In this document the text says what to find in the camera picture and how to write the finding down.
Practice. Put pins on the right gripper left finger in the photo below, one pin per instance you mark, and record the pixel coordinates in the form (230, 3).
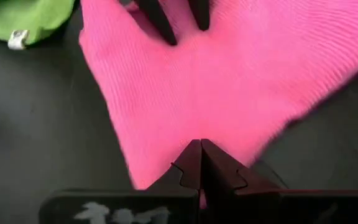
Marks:
(120, 205)

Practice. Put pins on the green microfiber towel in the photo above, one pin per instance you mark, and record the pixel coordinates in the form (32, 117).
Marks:
(26, 18)

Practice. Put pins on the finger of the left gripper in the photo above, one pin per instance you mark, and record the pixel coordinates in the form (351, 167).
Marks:
(157, 21)
(200, 14)

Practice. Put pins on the pink microfiber towel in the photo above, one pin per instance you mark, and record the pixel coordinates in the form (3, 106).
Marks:
(197, 93)

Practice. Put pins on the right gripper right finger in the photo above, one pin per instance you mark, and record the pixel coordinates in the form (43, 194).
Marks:
(291, 208)

